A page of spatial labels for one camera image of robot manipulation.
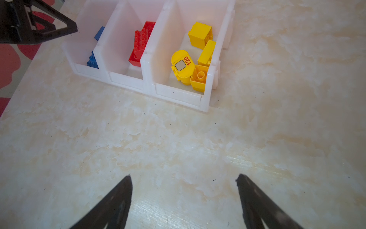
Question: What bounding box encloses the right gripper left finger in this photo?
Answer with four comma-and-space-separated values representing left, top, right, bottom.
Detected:
72, 176, 133, 229

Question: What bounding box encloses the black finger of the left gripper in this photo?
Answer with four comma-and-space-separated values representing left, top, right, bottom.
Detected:
11, 1, 78, 44

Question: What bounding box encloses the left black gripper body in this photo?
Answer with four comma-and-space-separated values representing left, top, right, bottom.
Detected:
1, 0, 22, 44

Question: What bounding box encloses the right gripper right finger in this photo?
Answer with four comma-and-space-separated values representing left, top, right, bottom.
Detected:
236, 174, 302, 229

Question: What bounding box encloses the blue lego brick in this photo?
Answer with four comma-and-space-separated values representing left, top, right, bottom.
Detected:
87, 51, 99, 69
94, 26, 105, 41

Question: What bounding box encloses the red long lego brick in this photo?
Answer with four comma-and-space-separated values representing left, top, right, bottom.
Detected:
129, 22, 155, 67

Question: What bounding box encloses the yellow round lego brick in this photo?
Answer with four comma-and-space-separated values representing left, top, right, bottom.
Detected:
171, 50, 195, 85

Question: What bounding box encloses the yellow six-stud lego brick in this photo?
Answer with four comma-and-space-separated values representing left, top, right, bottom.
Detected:
197, 40, 216, 66

